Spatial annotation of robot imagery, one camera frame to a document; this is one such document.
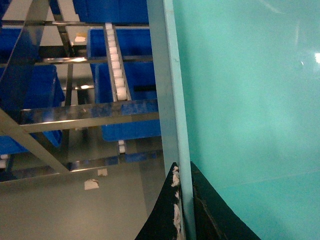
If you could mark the blue bin left near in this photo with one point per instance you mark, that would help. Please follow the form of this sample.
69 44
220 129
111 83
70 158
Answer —
44 91

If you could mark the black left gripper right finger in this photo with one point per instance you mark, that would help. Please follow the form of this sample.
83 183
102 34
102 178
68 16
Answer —
214 219

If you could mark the white roller track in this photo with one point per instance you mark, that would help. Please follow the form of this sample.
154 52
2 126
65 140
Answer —
117 74

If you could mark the blue bin on shelf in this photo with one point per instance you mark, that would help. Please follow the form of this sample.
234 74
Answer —
140 77

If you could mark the steel rack frame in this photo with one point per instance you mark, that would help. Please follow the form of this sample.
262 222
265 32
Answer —
67 138

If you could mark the teal plastic bin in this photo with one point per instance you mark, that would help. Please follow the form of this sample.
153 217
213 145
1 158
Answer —
238 84

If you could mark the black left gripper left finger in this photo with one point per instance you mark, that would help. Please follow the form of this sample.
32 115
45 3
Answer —
164 221

